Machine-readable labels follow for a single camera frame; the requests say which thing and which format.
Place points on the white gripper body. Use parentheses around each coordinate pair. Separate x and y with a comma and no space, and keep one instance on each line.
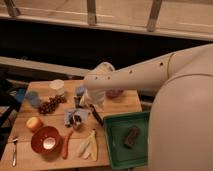
(95,97)

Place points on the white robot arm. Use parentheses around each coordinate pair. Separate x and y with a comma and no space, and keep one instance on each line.
(180,135)

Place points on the purple bowl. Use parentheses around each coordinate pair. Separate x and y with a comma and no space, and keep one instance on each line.
(113,93)

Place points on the white cup inside bowl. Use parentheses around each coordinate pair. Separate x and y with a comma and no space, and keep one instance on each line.
(49,143)

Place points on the orange-red bowl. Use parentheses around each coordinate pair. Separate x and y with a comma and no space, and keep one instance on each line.
(39,136)

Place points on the blue sponge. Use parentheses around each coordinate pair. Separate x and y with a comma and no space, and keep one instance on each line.
(80,90)

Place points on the small metal cup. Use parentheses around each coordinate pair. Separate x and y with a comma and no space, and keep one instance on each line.
(77,122)

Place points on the green plastic tray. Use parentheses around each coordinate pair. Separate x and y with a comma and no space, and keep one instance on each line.
(116,127)

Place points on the orange carrot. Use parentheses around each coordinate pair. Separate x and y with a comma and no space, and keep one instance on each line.
(64,150)

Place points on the bunch of dark grapes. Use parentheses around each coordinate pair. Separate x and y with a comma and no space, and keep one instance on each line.
(51,105)

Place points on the red-yellow apple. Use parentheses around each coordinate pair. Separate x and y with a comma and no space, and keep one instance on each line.
(34,123)

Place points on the black chair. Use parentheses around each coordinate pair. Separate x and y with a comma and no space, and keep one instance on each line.
(12,104)

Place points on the black handled can opener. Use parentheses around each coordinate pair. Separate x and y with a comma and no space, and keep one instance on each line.
(90,107)

